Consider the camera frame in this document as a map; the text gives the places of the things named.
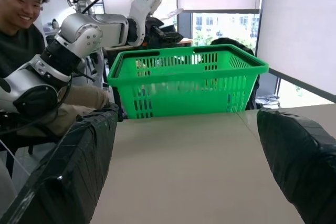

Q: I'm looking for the green plastic shopping basket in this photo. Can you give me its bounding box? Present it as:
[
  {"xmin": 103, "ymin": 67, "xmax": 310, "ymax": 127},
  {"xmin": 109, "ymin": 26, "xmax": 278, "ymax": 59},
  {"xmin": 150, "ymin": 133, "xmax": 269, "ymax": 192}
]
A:
[{"xmin": 107, "ymin": 44, "xmax": 269, "ymax": 120}]

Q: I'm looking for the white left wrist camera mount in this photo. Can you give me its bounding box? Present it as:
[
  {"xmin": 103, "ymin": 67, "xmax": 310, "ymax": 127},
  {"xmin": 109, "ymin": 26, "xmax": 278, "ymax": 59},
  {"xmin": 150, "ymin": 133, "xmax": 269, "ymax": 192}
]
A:
[{"xmin": 128, "ymin": 0, "xmax": 162, "ymax": 30}]

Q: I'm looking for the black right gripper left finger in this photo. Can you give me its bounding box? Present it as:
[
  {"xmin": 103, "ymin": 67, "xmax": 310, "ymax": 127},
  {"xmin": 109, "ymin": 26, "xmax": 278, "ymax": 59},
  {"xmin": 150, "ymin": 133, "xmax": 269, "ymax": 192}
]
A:
[{"xmin": 0, "ymin": 102, "xmax": 119, "ymax": 224}]

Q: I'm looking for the smiling person in dark sweater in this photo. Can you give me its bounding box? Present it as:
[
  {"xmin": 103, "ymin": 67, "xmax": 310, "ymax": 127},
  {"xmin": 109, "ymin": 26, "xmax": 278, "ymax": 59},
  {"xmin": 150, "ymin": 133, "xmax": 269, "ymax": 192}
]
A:
[{"xmin": 0, "ymin": 0, "xmax": 114, "ymax": 142}]

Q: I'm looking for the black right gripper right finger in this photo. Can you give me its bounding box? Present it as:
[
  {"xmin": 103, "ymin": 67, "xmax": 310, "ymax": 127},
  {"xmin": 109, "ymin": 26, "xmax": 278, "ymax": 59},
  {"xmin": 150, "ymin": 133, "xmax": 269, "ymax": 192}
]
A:
[{"xmin": 256, "ymin": 108, "xmax": 336, "ymax": 224}]

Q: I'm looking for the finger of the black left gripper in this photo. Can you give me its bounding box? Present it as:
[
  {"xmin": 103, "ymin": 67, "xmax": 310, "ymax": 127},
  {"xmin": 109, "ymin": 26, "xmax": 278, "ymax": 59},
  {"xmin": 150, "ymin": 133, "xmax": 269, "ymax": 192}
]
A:
[{"xmin": 155, "ymin": 25, "xmax": 184, "ymax": 44}]

